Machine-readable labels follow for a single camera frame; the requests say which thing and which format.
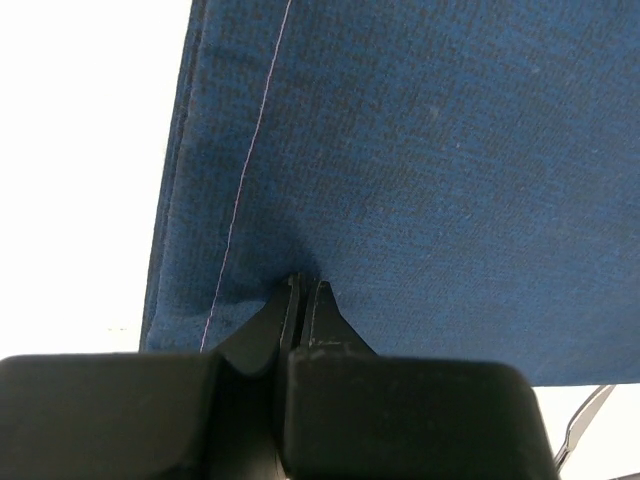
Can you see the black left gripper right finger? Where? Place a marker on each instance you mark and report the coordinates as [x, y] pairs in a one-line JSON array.
[[353, 414]]

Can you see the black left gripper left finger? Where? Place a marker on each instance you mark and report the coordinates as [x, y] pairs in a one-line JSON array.
[[213, 415]]

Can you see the silver fork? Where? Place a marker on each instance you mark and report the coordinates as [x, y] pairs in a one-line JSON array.
[[580, 422]]

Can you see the blue whale placemat cloth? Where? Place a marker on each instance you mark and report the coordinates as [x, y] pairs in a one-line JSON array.
[[465, 175]]

